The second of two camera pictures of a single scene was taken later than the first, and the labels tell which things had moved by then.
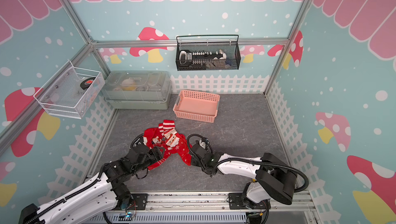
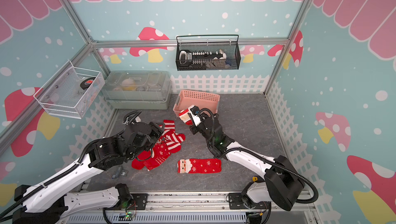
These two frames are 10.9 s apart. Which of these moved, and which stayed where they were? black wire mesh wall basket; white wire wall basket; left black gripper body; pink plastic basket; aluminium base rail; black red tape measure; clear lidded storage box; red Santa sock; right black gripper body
Moved: red Santa sock; right black gripper body; left black gripper body
Stayed: black wire mesh wall basket; aluminium base rail; white wire wall basket; pink plastic basket; black red tape measure; clear lidded storage box
